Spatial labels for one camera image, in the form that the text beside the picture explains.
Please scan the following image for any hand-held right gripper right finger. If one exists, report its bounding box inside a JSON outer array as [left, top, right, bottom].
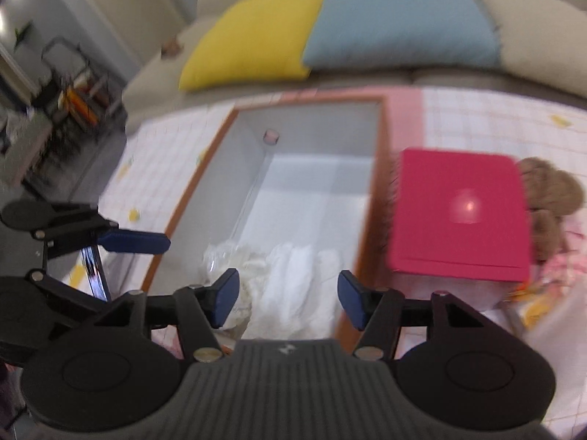
[[337, 270, 483, 361]]

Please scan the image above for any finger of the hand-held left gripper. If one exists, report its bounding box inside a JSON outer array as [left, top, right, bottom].
[[0, 200, 172, 260], [25, 246, 113, 316]]

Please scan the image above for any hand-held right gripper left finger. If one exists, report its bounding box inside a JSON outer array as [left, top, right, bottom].
[[94, 268, 241, 364]]

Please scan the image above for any white cloth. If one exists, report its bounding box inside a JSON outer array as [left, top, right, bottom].
[[202, 241, 349, 342]]

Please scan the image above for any orange rimmed storage box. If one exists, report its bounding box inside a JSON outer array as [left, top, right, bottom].
[[142, 95, 399, 358]]

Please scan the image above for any brown plush toy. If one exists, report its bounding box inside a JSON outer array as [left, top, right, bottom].
[[516, 157, 586, 265]]

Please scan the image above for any pink cloth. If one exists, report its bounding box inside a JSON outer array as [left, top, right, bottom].
[[507, 224, 587, 331]]

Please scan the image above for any magenta flat board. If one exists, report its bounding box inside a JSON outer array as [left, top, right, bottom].
[[386, 147, 533, 284]]

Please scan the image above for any beige sofa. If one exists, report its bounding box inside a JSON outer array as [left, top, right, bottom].
[[121, 0, 587, 136]]

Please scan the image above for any black metal trolley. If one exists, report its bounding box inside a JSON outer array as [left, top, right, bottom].
[[28, 37, 128, 147]]

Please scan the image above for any checked lemon print bedsheet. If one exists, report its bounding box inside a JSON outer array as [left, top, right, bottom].
[[98, 86, 587, 440]]

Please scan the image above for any yellow pillow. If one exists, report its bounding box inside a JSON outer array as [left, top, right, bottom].
[[178, 0, 327, 92]]

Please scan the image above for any light blue pillow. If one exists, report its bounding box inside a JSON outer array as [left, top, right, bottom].
[[302, 0, 502, 72]]

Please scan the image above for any beige pillow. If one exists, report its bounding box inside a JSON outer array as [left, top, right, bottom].
[[465, 0, 587, 111]]

